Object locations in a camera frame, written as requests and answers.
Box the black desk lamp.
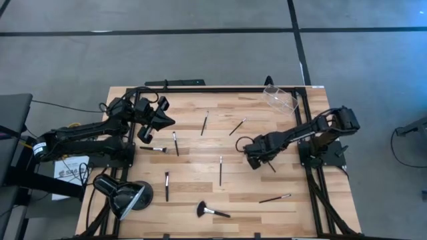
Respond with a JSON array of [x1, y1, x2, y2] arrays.
[[92, 173, 155, 221]]

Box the black floor beam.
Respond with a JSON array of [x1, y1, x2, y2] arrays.
[[5, 165, 86, 201]]

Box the fluffy silver-ferrule makeup brush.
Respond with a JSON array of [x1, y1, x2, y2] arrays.
[[139, 145, 169, 155]]

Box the thin silver-ferrule makeup brush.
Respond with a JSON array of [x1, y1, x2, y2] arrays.
[[258, 193, 292, 205]]

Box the black floor cable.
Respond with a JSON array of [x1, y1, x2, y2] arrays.
[[390, 126, 427, 169], [31, 99, 106, 114]]

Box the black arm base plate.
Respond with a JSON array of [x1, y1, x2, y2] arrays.
[[88, 151, 136, 169], [298, 139, 348, 167]]

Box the black white-ferrule makeup brush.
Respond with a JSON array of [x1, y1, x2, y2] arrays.
[[171, 131, 180, 157]]

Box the grey equipment stand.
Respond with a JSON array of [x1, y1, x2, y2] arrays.
[[395, 115, 427, 137]]

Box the black bar with green light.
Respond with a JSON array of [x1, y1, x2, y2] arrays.
[[144, 79, 206, 87]]

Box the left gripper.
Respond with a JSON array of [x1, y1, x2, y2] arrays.
[[137, 96, 176, 145]]

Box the grey padded chair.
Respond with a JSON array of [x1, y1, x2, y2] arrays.
[[0, 93, 34, 240]]

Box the black fan makeup brush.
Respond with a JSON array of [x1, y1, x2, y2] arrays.
[[195, 200, 232, 219]]

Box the white printed paper sheet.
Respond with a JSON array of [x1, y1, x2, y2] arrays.
[[51, 155, 91, 201]]

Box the clear acrylic brush organizer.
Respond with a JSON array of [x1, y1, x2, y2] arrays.
[[261, 84, 300, 117]]

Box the thin black makeup brush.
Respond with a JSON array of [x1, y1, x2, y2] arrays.
[[200, 111, 210, 137], [228, 117, 248, 137]]

